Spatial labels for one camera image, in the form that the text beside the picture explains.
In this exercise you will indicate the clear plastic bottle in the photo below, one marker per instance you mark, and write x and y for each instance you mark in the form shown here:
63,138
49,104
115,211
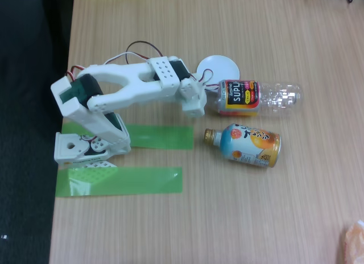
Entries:
244,97

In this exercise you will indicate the orange juice bottle can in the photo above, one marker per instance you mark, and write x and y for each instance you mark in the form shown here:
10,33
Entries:
250,146

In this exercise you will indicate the green tape strip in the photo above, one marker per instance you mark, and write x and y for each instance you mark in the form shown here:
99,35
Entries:
136,181
162,137

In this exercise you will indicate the white round plate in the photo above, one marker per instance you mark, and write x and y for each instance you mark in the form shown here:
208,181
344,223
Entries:
219,67

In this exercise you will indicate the orange plastic bag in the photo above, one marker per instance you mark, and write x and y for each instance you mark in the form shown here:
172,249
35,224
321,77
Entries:
355,241

